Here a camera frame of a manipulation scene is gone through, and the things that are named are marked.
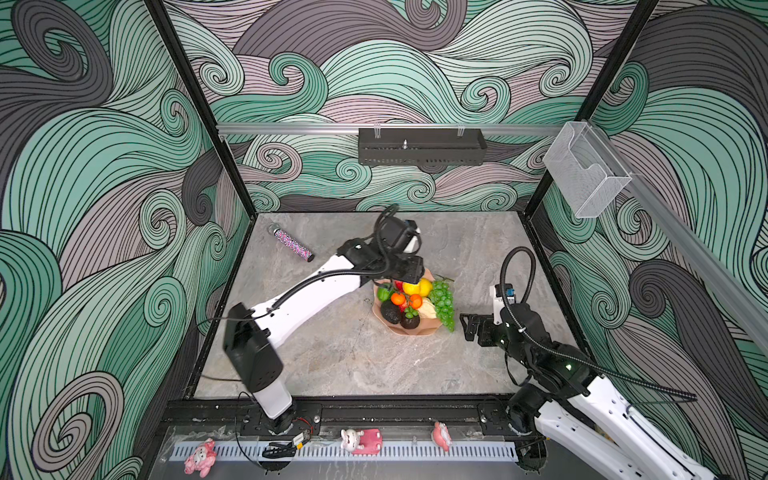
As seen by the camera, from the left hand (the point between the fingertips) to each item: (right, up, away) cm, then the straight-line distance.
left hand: (419, 268), depth 75 cm
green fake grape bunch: (+8, -9, +10) cm, 15 cm away
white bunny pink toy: (-14, -41, -7) cm, 43 cm away
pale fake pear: (+4, -14, +10) cm, 18 cm away
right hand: (+14, -13, 0) cm, 19 cm away
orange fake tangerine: (0, -11, +10) cm, 15 cm away
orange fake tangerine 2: (-5, -10, +10) cm, 15 cm away
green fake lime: (-9, -9, +13) cm, 18 cm away
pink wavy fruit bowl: (+4, -19, +12) cm, 22 cm away
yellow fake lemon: (+3, -8, +14) cm, 17 cm away
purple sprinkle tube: (-43, +6, +31) cm, 53 cm away
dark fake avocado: (-7, -14, +9) cm, 18 cm away
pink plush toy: (-50, -42, -10) cm, 66 cm away
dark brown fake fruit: (-1, -15, +8) cm, 17 cm away
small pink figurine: (+4, -38, -9) cm, 39 cm away
